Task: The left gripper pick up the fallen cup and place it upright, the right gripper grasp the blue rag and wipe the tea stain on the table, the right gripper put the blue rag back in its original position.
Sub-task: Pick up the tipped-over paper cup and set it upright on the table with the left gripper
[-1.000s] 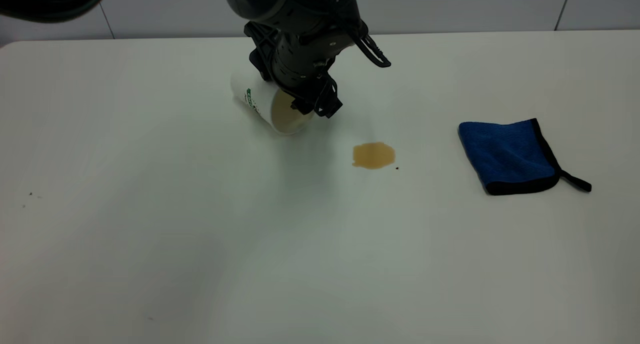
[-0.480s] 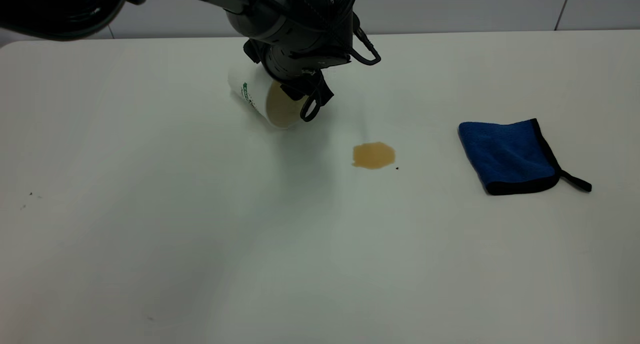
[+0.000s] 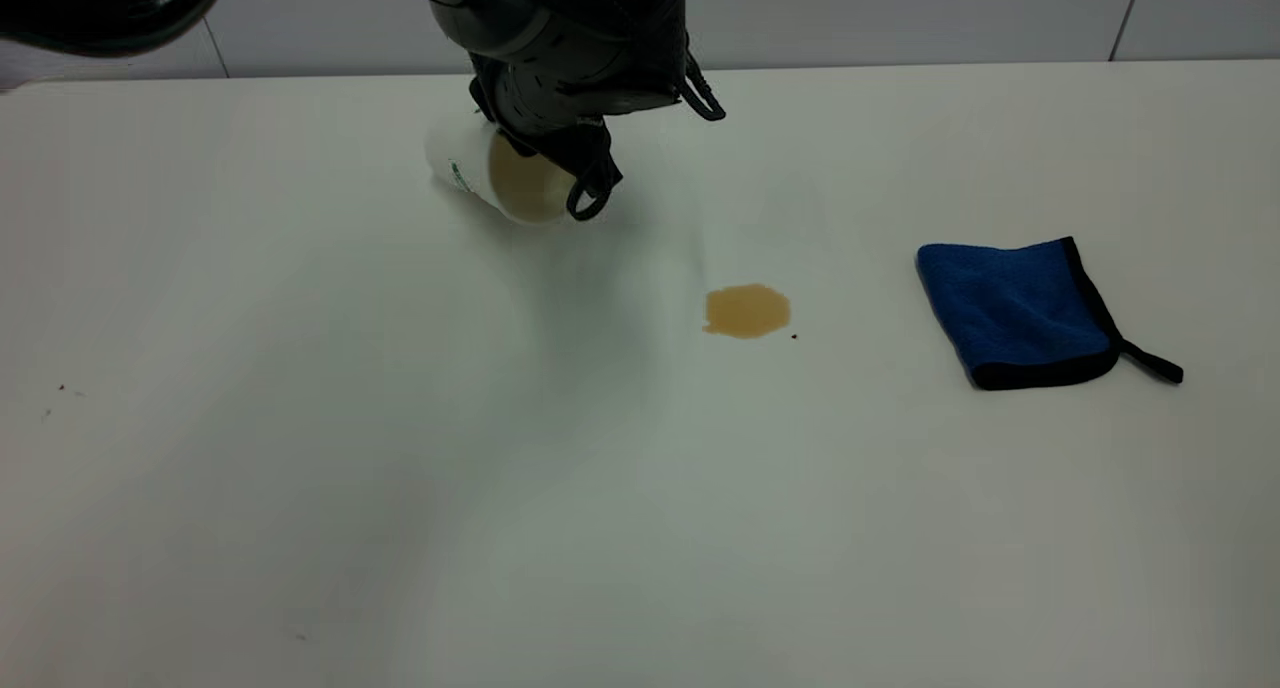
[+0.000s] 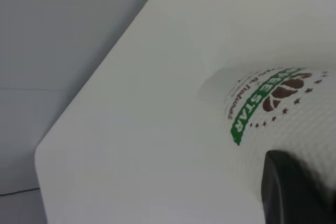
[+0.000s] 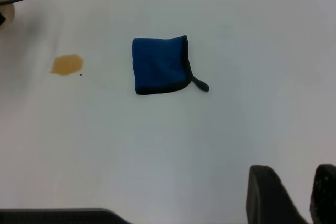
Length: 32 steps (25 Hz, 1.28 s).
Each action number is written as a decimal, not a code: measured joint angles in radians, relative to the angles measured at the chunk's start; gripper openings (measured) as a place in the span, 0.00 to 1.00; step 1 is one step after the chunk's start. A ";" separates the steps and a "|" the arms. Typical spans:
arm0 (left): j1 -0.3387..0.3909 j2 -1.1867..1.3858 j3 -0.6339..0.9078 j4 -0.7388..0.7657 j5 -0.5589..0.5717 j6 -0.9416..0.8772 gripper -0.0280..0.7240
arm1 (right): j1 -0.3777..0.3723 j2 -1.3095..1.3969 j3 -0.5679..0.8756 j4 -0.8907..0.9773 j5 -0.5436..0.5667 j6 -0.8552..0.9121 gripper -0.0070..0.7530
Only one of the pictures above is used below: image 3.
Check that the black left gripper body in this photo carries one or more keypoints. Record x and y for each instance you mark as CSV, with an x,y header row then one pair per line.
x,y
590,63

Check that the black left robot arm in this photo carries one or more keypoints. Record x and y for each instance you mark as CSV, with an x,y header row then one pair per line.
x,y
110,3

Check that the brown coffee spill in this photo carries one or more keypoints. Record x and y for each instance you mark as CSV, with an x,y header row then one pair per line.
x,y
747,311

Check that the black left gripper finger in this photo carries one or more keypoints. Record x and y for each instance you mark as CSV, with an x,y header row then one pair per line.
x,y
483,103
595,183

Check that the blue cloth with black trim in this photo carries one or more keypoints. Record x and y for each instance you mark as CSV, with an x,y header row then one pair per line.
x,y
1010,313

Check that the white Coffee Star paper cup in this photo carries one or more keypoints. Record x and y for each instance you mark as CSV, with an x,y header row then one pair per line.
x,y
500,178

